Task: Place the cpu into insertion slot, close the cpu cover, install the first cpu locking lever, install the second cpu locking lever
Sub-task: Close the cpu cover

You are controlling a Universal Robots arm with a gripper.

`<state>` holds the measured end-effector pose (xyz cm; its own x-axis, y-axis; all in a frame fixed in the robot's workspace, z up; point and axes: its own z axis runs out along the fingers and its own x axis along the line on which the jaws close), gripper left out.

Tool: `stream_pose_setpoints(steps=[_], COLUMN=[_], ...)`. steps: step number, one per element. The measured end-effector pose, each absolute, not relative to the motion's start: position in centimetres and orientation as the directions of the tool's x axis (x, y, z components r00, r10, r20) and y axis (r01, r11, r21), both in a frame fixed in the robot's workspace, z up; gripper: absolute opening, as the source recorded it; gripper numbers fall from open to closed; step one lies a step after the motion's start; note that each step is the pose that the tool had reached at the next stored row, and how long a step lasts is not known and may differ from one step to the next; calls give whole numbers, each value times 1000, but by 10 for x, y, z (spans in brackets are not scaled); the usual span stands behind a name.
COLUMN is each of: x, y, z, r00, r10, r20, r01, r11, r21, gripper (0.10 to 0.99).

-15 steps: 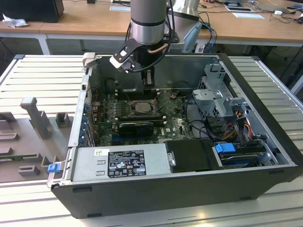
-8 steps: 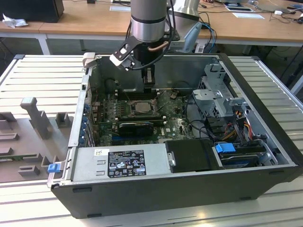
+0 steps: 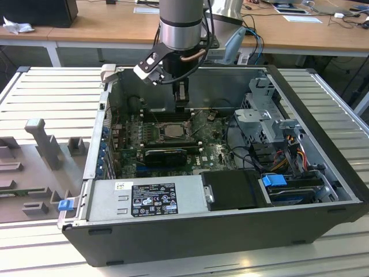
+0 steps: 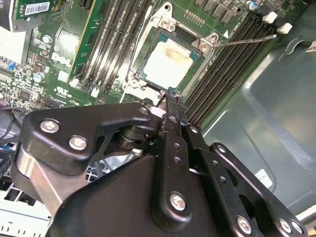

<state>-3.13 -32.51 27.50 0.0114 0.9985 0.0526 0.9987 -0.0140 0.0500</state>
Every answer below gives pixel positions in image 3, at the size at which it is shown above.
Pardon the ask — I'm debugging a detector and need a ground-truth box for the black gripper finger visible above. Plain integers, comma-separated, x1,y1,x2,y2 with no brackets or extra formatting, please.
172,81,190,115

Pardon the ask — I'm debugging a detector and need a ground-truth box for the metal socket cover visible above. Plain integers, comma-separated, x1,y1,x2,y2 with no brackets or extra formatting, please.
191,111,209,137

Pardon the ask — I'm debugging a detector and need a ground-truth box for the silver CPU plate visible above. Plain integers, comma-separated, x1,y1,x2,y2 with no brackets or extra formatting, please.
160,124,187,139

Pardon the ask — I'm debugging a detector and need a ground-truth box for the black RAM slot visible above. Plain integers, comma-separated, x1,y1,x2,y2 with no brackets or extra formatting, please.
144,115,193,122
144,139,197,145
144,144,203,153
145,110,193,117

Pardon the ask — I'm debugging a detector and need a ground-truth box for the CPU socket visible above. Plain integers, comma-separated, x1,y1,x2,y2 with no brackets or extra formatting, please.
155,121,195,143

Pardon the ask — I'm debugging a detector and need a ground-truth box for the pale blue-edged paper sheet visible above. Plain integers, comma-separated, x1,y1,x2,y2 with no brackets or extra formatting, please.
134,6,160,14
282,14,323,24

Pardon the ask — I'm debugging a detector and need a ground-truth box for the black graphics card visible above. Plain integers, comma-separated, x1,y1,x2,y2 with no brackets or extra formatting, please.
144,148,187,167

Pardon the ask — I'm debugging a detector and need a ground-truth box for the green motherboard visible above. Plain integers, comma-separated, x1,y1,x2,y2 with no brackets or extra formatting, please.
111,111,260,179

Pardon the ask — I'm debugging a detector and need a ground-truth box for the grey case corner latch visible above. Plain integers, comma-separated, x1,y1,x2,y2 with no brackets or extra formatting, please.
100,63,118,85

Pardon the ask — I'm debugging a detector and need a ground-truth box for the metal disk bay cage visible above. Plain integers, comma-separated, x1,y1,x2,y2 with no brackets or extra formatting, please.
232,77,306,145

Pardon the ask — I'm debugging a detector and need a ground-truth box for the wooden desk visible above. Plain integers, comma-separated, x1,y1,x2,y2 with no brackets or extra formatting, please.
0,0,369,69

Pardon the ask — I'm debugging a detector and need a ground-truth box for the black plastic shroud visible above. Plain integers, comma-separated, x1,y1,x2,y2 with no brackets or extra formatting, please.
200,169,273,212

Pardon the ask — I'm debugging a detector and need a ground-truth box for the dark flat tablet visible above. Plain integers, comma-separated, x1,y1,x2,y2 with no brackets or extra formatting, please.
273,7,307,14

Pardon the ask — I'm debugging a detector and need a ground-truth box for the blue disk carrier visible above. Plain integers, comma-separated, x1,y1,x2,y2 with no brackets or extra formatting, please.
261,174,287,188

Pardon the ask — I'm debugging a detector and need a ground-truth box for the silver power supply unit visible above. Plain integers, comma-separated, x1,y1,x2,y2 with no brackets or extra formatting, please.
85,175,208,222

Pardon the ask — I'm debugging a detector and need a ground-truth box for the black PC case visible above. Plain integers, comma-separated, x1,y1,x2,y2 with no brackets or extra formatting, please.
57,63,369,268

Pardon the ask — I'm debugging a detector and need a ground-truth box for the hard disk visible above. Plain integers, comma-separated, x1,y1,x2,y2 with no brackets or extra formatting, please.
266,186,317,206

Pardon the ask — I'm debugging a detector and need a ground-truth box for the black computer tower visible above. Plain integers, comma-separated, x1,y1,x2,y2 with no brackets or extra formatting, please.
0,0,79,29

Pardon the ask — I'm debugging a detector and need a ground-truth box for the grey parts rack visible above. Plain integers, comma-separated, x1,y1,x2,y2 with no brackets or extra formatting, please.
0,118,87,223

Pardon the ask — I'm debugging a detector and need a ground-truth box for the crumpled white paper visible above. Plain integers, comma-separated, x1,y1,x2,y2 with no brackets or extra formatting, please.
2,16,36,35

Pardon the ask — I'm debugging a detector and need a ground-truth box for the green RAM stick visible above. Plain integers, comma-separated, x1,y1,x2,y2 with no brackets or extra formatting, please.
0,189,31,199

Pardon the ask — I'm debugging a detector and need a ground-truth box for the white camera with black bracket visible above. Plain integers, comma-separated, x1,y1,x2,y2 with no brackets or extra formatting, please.
133,43,171,87

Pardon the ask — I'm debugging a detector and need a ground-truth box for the black camera cable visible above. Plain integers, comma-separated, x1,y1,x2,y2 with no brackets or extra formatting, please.
160,0,216,86

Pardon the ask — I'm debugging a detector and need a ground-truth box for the coloured power wire bundle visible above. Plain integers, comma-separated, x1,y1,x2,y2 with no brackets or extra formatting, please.
273,145,307,171

